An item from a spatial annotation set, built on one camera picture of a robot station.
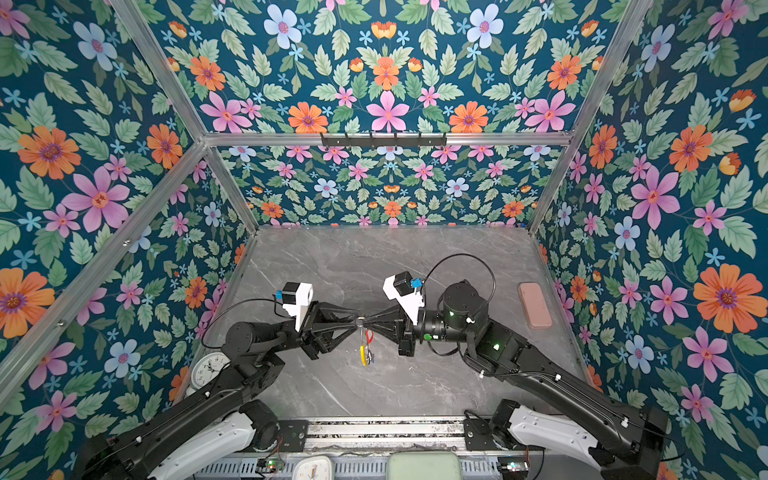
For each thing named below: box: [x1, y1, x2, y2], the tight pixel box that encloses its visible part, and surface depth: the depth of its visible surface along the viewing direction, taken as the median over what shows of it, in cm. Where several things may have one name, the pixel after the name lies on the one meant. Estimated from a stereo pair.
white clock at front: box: [292, 455, 333, 480], surface depth 68 cm
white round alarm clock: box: [191, 352, 231, 390], surface depth 83 cm
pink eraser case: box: [518, 282, 552, 329], surface depth 95 cm
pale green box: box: [386, 451, 463, 480], surface depth 68 cm
